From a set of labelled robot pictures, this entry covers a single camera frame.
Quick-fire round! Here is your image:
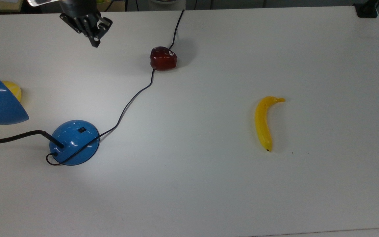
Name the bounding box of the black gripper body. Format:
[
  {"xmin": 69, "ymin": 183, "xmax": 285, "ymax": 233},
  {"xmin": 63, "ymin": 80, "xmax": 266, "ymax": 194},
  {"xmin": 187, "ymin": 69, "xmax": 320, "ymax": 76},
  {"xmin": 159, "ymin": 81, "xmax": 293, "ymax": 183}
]
[{"xmin": 60, "ymin": 0, "xmax": 102, "ymax": 35}]

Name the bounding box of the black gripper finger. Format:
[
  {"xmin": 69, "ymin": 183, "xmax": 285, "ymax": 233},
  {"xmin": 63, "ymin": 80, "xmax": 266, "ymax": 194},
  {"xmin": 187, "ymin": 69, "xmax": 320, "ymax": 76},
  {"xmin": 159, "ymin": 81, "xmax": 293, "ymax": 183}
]
[
  {"xmin": 96, "ymin": 16, "xmax": 113, "ymax": 40},
  {"xmin": 84, "ymin": 19, "xmax": 100, "ymax": 48}
]

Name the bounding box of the blue desk lamp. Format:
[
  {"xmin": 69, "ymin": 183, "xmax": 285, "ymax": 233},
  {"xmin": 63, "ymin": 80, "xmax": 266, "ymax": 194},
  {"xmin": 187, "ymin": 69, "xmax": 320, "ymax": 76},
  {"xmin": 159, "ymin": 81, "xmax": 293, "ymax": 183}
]
[{"xmin": 0, "ymin": 72, "xmax": 100, "ymax": 166}]

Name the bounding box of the dark red apple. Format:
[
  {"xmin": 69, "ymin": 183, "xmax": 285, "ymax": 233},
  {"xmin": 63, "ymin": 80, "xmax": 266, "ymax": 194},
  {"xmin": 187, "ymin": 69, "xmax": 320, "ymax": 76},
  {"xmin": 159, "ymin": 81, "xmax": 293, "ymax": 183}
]
[{"xmin": 148, "ymin": 46, "xmax": 178, "ymax": 71}]

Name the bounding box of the yellow lemon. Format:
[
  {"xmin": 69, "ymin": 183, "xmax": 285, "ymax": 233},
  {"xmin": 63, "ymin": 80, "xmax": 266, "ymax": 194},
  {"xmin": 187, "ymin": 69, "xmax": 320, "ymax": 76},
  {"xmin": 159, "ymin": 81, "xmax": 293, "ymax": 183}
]
[{"xmin": 1, "ymin": 81, "xmax": 22, "ymax": 102}]

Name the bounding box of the yellow banana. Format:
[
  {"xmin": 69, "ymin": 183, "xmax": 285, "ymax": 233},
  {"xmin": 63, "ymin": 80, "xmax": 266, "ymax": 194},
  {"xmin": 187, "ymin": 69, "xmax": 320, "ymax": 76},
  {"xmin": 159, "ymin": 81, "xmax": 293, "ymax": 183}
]
[{"xmin": 255, "ymin": 96, "xmax": 286, "ymax": 152}]

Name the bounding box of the black table clamp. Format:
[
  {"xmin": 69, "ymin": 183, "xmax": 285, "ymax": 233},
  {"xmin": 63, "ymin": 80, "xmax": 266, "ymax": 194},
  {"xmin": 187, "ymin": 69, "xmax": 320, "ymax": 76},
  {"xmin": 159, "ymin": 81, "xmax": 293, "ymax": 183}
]
[{"xmin": 354, "ymin": 0, "xmax": 379, "ymax": 18}]

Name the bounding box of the black lamp power cable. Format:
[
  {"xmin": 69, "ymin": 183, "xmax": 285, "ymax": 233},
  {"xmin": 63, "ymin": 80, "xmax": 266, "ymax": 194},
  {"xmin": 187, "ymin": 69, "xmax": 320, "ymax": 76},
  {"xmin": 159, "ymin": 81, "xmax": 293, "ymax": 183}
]
[{"xmin": 46, "ymin": 10, "xmax": 185, "ymax": 166}]

